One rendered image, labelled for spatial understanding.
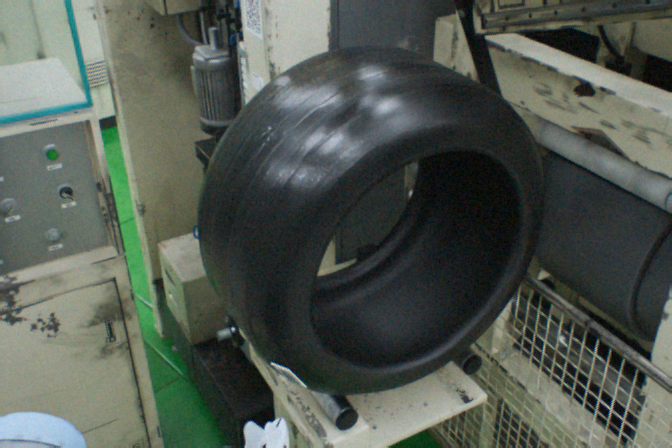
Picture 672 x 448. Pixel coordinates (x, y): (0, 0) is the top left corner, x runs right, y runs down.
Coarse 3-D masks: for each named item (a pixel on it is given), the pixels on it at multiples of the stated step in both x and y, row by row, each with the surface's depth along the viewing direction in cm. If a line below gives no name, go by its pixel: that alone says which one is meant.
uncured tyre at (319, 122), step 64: (320, 64) 117; (384, 64) 114; (256, 128) 113; (320, 128) 104; (384, 128) 104; (448, 128) 108; (512, 128) 116; (256, 192) 107; (320, 192) 103; (448, 192) 153; (512, 192) 125; (256, 256) 106; (320, 256) 106; (384, 256) 155; (448, 256) 153; (512, 256) 131; (256, 320) 111; (320, 320) 149; (384, 320) 151; (448, 320) 145; (320, 384) 121; (384, 384) 129
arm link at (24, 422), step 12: (0, 420) 76; (12, 420) 76; (24, 420) 76; (36, 420) 76; (48, 420) 77; (60, 420) 78; (0, 432) 74; (12, 432) 74; (24, 432) 74; (36, 432) 75; (48, 432) 75; (60, 432) 77; (72, 432) 78; (0, 444) 73; (12, 444) 73; (24, 444) 73; (36, 444) 74; (48, 444) 74; (60, 444) 75; (72, 444) 77; (84, 444) 80
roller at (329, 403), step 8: (312, 392) 136; (320, 400) 133; (328, 400) 132; (336, 400) 131; (344, 400) 131; (328, 408) 131; (336, 408) 130; (344, 408) 129; (352, 408) 130; (336, 416) 129; (344, 416) 128; (352, 416) 129; (336, 424) 129; (344, 424) 129; (352, 424) 130
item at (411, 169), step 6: (414, 162) 174; (408, 168) 175; (414, 168) 173; (408, 174) 176; (414, 174) 176; (408, 180) 177; (414, 180) 177; (408, 186) 178; (408, 192) 179; (408, 198) 180
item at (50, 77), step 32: (0, 0) 140; (32, 0) 143; (64, 0) 146; (0, 32) 143; (32, 32) 146; (64, 32) 149; (0, 64) 145; (32, 64) 148; (64, 64) 151; (0, 96) 148; (32, 96) 151; (64, 96) 154
